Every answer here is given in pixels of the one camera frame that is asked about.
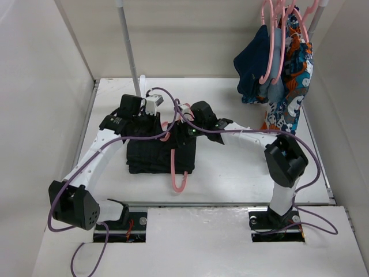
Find pink hanger with navy garment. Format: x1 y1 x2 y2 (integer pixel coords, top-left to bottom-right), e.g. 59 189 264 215
259 0 285 85

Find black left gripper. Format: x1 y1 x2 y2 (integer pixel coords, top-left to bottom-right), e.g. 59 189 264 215
132 110 164 140

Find patterned orange teal garment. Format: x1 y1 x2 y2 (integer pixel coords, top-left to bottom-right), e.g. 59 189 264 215
246 4 314 134

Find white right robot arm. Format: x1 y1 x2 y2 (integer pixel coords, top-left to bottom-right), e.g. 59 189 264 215
176 101 308 227

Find metal rail strip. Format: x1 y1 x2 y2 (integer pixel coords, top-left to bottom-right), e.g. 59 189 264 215
126 201 337 209

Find silver rack left pole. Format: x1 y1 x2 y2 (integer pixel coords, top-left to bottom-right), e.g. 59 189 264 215
116 0 141 96

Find silver rack pole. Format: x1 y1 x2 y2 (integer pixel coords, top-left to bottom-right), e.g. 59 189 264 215
308 0 329 36
116 0 141 96

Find pink hanger with patterned garment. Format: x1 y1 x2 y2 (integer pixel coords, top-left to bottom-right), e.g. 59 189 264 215
287 0 318 43

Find white rack left foot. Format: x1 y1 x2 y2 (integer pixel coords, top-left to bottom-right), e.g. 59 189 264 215
139 74 146 97

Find black trousers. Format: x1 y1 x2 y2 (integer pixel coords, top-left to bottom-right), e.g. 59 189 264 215
126 124 197 174

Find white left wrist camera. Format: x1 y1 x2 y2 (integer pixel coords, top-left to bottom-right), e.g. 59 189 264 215
145 94 164 115

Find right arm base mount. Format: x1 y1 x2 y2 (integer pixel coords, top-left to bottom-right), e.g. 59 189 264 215
248 209 305 242

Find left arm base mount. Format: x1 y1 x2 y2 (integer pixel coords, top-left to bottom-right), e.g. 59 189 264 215
106 210 148 243

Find navy blue hanging garment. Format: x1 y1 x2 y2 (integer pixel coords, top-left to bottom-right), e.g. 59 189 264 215
234 25 270 103

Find grey blue hanging garment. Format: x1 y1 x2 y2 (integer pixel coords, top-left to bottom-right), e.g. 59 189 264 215
257 28 284 103

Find silver rack right pole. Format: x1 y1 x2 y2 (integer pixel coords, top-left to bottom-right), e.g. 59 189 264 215
308 0 329 36

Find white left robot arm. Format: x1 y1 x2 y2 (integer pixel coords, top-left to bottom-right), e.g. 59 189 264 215
48 94 164 230

